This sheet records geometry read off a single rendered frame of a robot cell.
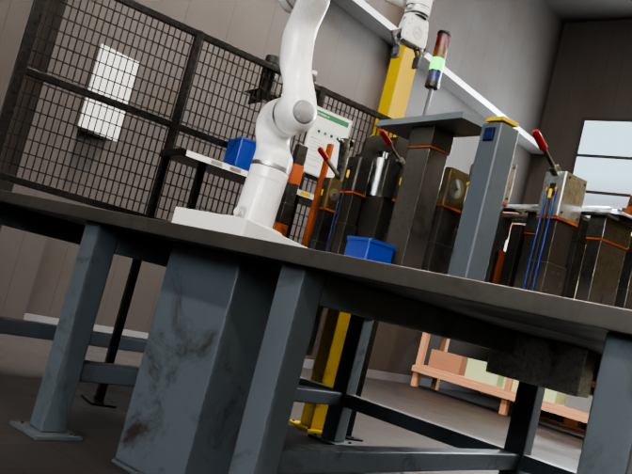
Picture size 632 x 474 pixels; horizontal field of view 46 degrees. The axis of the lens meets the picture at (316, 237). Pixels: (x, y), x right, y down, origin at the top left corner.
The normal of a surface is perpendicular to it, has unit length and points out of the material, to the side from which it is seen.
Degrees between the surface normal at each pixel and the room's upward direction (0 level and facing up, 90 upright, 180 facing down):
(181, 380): 90
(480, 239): 90
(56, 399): 90
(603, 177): 90
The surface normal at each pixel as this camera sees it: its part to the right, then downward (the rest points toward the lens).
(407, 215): -0.80, -0.25
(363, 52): 0.75, 0.13
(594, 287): 0.55, 0.07
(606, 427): -0.62, -0.22
